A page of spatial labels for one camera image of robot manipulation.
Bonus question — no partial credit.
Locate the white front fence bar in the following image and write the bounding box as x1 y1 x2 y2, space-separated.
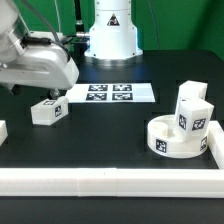
0 168 224 198

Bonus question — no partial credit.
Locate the white round stool seat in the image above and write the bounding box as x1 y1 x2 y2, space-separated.
147 115 208 159

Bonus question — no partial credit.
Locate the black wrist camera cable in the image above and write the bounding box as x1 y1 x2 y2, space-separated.
21 35 72 63

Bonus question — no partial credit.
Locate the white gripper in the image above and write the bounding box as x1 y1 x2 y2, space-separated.
0 41 79 100

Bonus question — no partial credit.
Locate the white left fence bar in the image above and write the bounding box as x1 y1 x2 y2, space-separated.
0 120 8 146

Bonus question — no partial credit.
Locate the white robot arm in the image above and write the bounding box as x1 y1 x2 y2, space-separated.
0 0 142 96

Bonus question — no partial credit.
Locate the white marker sheet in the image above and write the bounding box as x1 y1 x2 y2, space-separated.
66 83 155 103

